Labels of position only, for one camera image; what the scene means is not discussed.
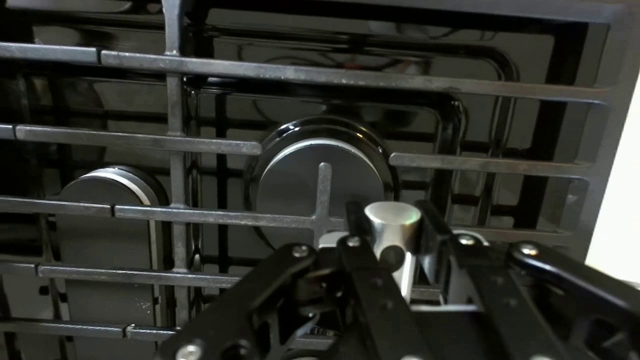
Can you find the black gas stove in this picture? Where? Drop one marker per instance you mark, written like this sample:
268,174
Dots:
267,101

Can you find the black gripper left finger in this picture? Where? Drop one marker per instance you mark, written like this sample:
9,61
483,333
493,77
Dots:
381,301

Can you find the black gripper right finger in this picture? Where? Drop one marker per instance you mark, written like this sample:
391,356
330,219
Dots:
501,301

